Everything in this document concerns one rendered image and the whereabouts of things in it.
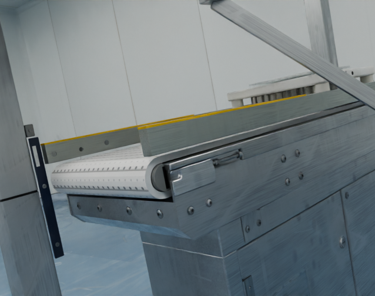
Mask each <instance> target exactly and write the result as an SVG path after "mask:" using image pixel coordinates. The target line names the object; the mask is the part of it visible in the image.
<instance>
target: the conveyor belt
mask: <svg viewBox="0 0 375 296"><path fill-rule="evenodd" d="M360 105H364V103H362V102H361V101H357V102H353V103H349V104H346V105H341V106H338V107H334V109H330V110H323V111H319V112H315V113H311V114H308V115H304V116H300V117H296V118H293V119H289V120H285V121H282V122H278V123H274V124H271V125H267V126H263V127H259V128H256V129H252V130H248V131H245V132H241V133H236V134H233V135H230V136H226V137H221V138H219V139H215V140H211V141H208V142H203V143H199V144H196V145H193V146H188V147H184V148H181V149H177V150H173V151H171V152H166V153H162V154H158V155H155V156H149V157H144V156H143V151H142V145H138V146H133V147H129V148H126V149H121V150H117V151H114V152H109V153H104V154H99V155H96V156H92V157H87V158H84V159H79V160H74V161H71V162H67V163H62V164H59V165H58V166H56V167H55V168H54V170H53V172H52V174H51V183H52V186H53V187H54V189H55V190H56V191H58V192H60V193H63V194H84V195H95V196H115V197H136V198H147V199H165V198H168V197H171V196H172V191H171V189H170V190H169V191H164V192H159V191H157V190H155V188H154V187H153V186H152V183H151V179H150V176H151V172H152V169H153V168H154V167H155V166H156V165H157V164H159V163H163V162H166V161H169V160H173V159H177V158H179V157H183V156H187V155H190V154H194V153H197V152H201V151H204V150H207V149H211V148H214V147H218V146H221V145H224V144H228V143H231V142H235V141H238V140H242V139H246V138H248V137H252V136H256V135H259V134H262V133H266V132H270V131H273V130H277V129H281V128H283V127H287V126H291V125H295V124H297V123H301V122H305V121H308V120H311V119H315V118H318V117H322V116H325V115H329V114H332V113H336V112H339V111H342V110H346V109H349V108H353V107H356V106H360Z"/></svg>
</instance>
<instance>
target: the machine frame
mask: <svg viewBox="0 0 375 296"><path fill-rule="evenodd" d="M304 7H305V11H306V18H307V26H308V30H309V37H310V44H311V49H312V51H313V52H314V53H316V54H318V55H319V56H321V57H322V58H324V59H325V60H327V61H329V62H330V63H332V64H333V65H335V66H337V67H339V66H338V61H337V53H336V46H335V41H334V34H333V27H332V19H331V14H330V7H329V0H304ZM37 190H38V186H37V183H36V178H35V173H34V168H33V165H32V160H31V155H30V152H29V147H28V142H27V138H26V133H25V128H24V123H23V120H22V115H21V110H20V107H19V102H18V97H17V94H16V89H15V84H14V79H13V76H12V71H11V66H10V62H9V57H8V52H7V49H6V44H5V39H4V34H3V31H2V26H1V21H0V247H1V252H2V256H3V260H4V264H5V269H6V274H7V277H8V282H9V286H10V290H11V294H12V296H62V294H61V289H60V286H59V281H58V276H57V272H56V267H55V262H54V259H53V254H52V249H51V244H50V241H49V236H48V231H47V227H46V222H45V218H44V214H43V209H42V204H41V199H40V196H39V192H38V191H37Z"/></svg>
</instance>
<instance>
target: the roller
mask: <svg viewBox="0 0 375 296"><path fill-rule="evenodd" d="M150 179H151V183H152V186H153V187H154V188H155V190H157V191H159V192H164V191H169V190H170V189H171V188H170V181H169V176H168V171H167V170H165V167H164V164H163V163H159V164H157V165H156V166H155V167H154V168H153V169H152V172H151V176H150Z"/></svg>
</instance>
